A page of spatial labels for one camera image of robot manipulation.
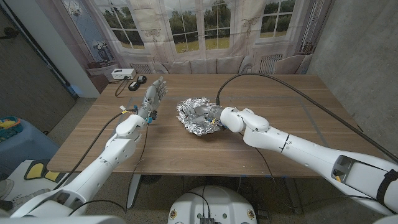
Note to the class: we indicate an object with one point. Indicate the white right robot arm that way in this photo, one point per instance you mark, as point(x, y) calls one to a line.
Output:
point(304, 152)

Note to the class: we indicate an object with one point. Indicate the black power adapter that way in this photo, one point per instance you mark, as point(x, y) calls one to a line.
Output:
point(141, 79)
point(133, 86)

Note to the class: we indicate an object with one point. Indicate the grey shoe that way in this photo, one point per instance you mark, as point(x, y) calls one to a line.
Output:
point(5, 188)
point(31, 199)

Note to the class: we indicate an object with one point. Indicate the white yellow floor mat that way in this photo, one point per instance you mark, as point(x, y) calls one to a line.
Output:
point(34, 174)

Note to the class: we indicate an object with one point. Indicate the printed window backdrop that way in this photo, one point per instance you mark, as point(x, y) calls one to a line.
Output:
point(202, 31)

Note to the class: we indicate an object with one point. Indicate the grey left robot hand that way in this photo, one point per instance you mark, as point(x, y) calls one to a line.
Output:
point(151, 96)

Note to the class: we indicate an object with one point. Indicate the wooden table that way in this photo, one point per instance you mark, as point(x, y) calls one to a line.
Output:
point(174, 155)

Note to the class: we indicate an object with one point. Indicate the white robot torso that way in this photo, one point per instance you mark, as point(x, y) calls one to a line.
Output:
point(217, 202)

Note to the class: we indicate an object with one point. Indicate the aluminum foil sheet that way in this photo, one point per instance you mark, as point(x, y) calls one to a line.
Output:
point(196, 127)

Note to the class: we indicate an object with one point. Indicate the teal and yellow toy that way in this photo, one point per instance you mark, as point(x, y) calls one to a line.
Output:
point(9, 126)

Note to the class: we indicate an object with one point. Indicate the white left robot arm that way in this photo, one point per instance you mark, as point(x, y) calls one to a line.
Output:
point(99, 171)

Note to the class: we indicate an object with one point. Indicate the blue storage bin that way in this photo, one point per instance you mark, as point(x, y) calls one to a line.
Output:
point(25, 149)

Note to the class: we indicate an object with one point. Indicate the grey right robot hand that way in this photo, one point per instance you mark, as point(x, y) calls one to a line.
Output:
point(206, 111)

